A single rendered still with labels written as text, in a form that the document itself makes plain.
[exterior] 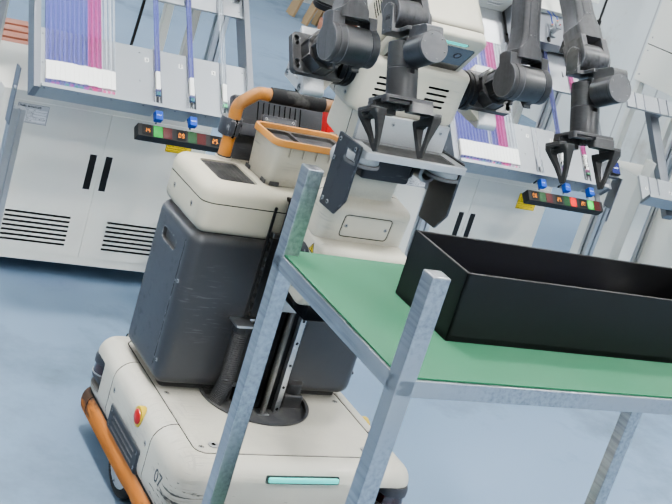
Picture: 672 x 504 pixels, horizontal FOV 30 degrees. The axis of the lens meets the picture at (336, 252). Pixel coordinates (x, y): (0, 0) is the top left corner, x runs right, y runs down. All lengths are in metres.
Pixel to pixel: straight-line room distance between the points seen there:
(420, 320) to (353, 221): 1.04
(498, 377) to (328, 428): 1.30
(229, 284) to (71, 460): 0.63
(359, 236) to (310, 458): 0.54
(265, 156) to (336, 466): 0.74
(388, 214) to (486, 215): 2.12
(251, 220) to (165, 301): 0.29
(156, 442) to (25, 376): 0.80
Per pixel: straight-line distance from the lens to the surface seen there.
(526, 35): 2.70
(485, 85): 2.75
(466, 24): 2.61
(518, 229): 4.95
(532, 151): 4.54
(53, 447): 3.27
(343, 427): 3.12
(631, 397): 1.97
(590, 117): 2.50
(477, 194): 4.78
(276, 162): 2.92
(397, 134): 2.64
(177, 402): 2.99
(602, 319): 2.04
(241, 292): 2.97
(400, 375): 1.71
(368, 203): 2.72
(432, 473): 3.70
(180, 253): 2.93
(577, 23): 2.55
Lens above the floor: 1.58
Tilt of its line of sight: 17 degrees down
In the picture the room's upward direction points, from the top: 17 degrees clockwise
